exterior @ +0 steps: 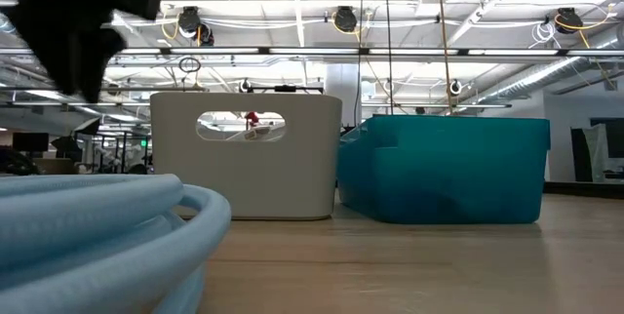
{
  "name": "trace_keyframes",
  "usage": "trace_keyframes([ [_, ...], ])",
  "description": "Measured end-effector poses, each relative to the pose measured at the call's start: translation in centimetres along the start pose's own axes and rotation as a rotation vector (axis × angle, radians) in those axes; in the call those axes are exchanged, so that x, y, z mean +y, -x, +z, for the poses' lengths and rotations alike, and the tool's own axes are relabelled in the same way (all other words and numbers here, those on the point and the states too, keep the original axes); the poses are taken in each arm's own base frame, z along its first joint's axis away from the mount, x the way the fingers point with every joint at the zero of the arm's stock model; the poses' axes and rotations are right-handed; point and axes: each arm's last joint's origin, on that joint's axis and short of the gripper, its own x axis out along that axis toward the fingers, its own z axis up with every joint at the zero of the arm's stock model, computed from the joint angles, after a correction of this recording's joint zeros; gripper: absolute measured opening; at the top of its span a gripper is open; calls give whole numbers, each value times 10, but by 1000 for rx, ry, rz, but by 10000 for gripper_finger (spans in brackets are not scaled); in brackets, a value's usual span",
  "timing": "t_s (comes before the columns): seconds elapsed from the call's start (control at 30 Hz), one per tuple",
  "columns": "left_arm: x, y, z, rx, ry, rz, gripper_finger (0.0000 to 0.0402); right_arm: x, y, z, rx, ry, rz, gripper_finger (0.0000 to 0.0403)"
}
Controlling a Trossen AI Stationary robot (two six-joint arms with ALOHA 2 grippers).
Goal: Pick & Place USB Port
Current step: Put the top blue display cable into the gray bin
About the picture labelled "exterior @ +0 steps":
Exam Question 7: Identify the thin black hanging cord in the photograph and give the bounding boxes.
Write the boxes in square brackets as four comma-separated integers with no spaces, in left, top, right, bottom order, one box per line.
[353,0,367,128]

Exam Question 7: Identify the black metal bar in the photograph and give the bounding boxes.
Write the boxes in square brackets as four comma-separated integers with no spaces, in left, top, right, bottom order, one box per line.
[245,84,326,97]

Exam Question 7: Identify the black angled lamp shade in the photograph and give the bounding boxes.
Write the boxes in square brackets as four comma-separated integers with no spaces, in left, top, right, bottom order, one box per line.
[50,117,102,160]

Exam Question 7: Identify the grey plastic bin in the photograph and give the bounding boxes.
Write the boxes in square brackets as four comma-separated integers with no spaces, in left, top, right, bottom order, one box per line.
[149,91,344,222]

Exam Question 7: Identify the black hanging cord with coil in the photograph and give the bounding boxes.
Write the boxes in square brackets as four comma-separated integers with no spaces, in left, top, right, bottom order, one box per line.
[382,0,396,117]

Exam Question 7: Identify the long ceiling light bar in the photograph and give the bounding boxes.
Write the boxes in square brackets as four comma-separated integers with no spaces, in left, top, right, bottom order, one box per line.
[0,46,624,58]

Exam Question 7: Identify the light blue cable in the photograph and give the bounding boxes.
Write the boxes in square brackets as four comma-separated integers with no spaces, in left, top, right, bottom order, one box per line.
[0,173,233,314]

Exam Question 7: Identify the yellow hanging cord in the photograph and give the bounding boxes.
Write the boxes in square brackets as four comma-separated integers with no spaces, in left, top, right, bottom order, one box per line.
[434,0,455,117]

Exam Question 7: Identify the teal plastic bin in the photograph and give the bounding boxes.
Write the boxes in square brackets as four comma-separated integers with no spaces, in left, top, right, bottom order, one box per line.
[335,114,553,225]

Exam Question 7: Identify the silver ventilation duct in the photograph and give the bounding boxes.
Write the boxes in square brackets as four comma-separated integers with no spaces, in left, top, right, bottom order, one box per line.
[479,55,624,103]

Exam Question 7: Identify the black monitor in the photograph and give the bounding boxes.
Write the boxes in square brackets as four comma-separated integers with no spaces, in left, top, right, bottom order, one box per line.
[11,131,51,155]

